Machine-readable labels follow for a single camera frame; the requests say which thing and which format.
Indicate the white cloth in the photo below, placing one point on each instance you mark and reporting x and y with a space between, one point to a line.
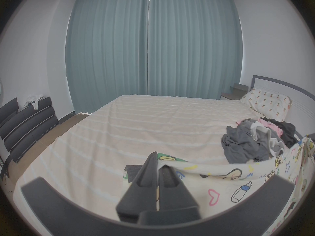
34 102

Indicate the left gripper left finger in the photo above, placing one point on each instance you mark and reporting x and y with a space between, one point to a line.
142 195

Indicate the white printed pillow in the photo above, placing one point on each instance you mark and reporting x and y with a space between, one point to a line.
265 102

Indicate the pink garment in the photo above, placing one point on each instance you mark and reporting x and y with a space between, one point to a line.
273 126

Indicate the dark grey garment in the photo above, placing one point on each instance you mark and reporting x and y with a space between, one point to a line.
241 146

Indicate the black garment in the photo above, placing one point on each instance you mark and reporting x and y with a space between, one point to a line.
288 131

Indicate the grey bedside table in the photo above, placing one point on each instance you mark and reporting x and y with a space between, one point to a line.
231 95

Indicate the grey and white garment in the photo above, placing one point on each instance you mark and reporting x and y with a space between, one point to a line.
263 131

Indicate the bed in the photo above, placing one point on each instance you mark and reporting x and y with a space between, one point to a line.
147 122

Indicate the blue-green curtain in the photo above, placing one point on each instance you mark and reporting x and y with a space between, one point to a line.
194 45
105 45

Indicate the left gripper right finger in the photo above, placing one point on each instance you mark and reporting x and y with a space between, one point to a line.
177 200

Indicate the white printed pyjama top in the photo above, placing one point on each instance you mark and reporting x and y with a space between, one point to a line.
221 181

